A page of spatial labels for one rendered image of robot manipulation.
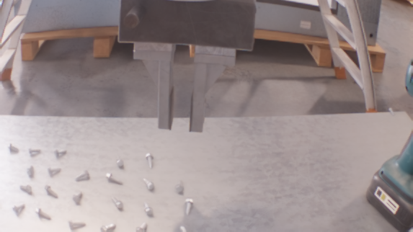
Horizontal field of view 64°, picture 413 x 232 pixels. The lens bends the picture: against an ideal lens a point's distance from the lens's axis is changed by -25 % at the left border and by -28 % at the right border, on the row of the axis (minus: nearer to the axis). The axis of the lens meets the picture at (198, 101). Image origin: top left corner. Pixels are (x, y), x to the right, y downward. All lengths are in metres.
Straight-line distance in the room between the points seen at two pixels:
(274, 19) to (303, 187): 2.04
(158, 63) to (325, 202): 0.29
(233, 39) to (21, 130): 0.41
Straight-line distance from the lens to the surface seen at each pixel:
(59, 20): 2.58
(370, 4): 2.76
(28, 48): 2.61
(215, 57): 0.42
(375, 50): 2.81
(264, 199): 0.54
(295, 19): 2.58
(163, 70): 0.43
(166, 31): 0.41
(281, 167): 0.60
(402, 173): 0.54
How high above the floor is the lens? 1.01
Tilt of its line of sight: 30 degrees down
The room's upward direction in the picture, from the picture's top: 4 degrees clockwise
